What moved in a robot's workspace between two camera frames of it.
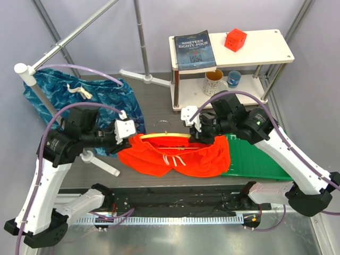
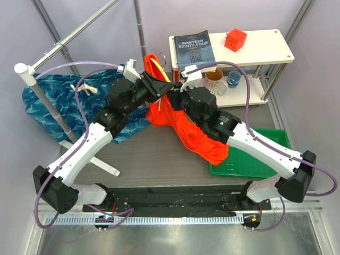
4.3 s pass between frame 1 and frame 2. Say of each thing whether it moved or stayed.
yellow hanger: moved
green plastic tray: stayed
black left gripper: moved
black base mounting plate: stayed
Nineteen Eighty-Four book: stayed
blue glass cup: stayed
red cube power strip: stayed
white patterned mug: stayed
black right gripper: moved
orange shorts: moved
